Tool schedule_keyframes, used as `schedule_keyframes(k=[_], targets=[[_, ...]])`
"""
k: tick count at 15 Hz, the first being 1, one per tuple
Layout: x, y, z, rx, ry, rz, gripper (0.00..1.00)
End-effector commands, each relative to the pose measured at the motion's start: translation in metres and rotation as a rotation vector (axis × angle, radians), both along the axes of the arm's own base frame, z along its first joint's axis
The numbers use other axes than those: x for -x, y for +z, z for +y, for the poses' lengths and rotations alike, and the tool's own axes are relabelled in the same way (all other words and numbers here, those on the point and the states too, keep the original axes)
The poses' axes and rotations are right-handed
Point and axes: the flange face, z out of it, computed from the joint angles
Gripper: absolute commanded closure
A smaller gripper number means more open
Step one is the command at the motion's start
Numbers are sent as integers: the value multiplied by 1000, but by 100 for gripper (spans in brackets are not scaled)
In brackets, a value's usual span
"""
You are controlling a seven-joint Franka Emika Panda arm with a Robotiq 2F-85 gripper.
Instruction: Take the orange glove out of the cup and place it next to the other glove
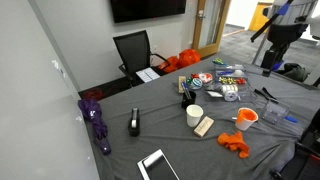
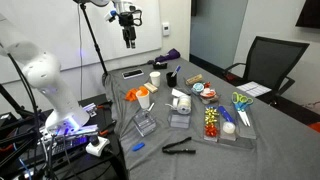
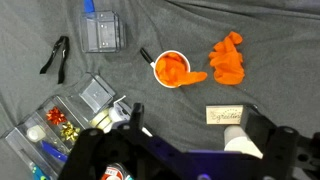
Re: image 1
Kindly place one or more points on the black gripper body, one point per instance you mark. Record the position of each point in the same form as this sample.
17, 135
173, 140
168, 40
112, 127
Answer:
285, 33

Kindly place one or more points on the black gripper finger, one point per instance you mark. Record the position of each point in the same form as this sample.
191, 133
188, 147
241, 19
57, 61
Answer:
280, 55
268, 65

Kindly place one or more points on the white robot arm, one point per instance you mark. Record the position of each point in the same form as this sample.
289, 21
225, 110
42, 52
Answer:
296, 11

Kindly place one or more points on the black pen holder cup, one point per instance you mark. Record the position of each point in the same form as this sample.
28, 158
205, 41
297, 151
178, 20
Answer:
188, 101

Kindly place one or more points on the dark bag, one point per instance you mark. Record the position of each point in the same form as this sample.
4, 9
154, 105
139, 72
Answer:
295, 71

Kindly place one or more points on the yellow wooden cabinet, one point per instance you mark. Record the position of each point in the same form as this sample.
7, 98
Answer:
259, 16

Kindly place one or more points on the blue marker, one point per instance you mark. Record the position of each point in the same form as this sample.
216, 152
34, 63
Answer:
291, 119

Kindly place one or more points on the black white marker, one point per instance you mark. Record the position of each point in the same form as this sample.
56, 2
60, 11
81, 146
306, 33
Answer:
234, 118

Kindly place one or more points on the red white gift bow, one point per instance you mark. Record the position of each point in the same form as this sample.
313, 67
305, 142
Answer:
205, 77

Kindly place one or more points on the wooden glass door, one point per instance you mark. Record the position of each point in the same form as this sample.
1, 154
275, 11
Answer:
213, 23

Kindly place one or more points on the blue green gift bow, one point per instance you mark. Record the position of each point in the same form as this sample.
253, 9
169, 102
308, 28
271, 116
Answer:
195, 83

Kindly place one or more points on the large orange plastic bag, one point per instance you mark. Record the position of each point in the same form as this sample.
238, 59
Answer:
189, 57

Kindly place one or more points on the blue pen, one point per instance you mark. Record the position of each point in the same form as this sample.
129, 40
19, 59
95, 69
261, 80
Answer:
186, 88

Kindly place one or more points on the slim wooden stamp block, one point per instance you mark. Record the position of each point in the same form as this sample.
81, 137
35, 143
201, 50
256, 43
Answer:
182, 84

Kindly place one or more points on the wooden greetings stamp block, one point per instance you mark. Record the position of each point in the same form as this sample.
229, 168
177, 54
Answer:
203, 127

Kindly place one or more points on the small orange plastic bag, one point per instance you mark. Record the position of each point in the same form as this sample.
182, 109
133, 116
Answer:
170, 65

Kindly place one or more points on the white paper sheet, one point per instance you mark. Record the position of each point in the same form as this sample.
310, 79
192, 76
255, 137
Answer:
148, 74

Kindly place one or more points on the grey table cloth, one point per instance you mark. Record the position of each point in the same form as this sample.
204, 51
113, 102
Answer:
166, 146

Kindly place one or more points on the black mesh office chair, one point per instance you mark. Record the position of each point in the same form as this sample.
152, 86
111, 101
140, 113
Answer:
133, 50

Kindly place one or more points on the white framed black tablet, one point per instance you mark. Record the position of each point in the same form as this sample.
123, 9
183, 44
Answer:
160, 168

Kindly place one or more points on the purple folded umbrella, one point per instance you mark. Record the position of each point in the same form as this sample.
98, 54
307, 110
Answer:
96, 123

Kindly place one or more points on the black wall television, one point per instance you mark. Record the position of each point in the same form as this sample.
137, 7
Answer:
146, 9

